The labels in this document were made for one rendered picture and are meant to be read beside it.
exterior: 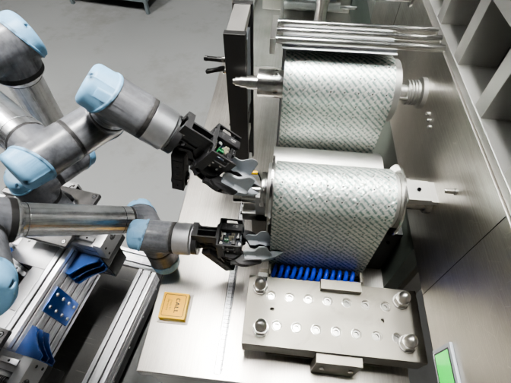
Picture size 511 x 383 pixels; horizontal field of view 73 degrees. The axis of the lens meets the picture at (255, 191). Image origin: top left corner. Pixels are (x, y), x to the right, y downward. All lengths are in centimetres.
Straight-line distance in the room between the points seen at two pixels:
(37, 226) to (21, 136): 25
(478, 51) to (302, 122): 36
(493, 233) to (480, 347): 17
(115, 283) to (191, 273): 89
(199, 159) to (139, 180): 186
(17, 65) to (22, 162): 40
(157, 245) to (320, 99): 49
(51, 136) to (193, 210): 59
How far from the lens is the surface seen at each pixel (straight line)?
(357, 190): 69
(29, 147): 66
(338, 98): 80
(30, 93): 108
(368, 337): 87
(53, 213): 88
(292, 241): 79
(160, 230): 83
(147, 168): 254
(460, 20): 93
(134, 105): 59
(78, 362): 182
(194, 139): 61
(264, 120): 142
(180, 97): 305
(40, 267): 143
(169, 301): 100
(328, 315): 86
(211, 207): 115
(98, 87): 59
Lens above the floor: 184
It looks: 53 degrees down
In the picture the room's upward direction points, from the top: straight up
